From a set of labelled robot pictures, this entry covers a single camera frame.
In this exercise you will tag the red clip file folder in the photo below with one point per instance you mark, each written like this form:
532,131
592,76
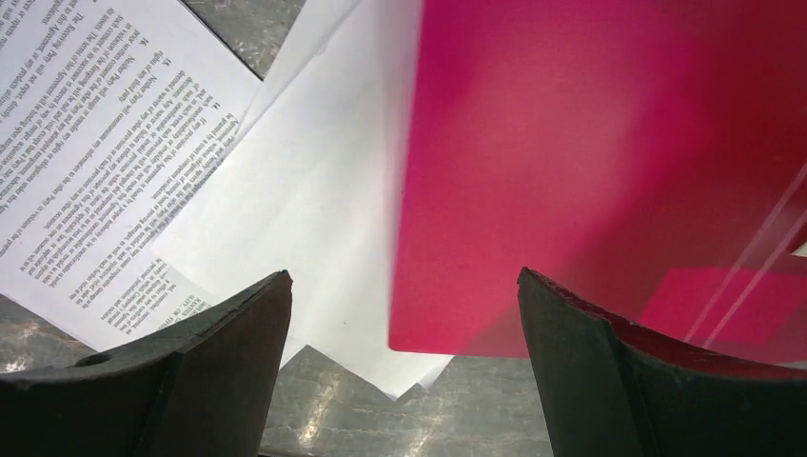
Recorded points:
650,156

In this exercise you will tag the white paper stack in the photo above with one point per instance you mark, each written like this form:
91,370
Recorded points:
314,189

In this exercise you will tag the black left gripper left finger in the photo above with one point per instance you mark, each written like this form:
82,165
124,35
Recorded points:
200,387

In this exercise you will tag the printed text paper sheet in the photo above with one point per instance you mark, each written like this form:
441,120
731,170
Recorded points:
113,114

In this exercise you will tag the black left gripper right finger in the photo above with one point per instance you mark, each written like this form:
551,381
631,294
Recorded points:
611,387

